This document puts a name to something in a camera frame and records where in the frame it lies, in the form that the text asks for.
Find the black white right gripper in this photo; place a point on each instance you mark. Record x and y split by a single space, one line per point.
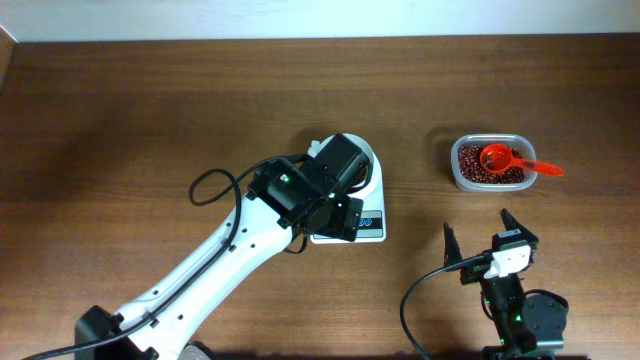
453 252

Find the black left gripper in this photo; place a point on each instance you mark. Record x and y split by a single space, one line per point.
346 219

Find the red plastic measuring scoop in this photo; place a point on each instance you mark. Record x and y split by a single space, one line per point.
498 158

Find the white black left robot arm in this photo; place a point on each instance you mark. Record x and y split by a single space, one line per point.
282 203

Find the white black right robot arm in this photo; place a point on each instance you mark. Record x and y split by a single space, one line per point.
530 324

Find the white round bowl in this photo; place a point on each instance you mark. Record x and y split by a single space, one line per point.
347 165

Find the red beans in bowl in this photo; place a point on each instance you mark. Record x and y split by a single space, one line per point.
362 176

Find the white digital kitchen scale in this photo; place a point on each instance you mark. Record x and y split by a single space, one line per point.
372 223

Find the clear plastic food container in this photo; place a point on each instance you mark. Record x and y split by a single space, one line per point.
516 142

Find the red adzuki beans pile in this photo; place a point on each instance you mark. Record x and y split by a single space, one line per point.
471 167

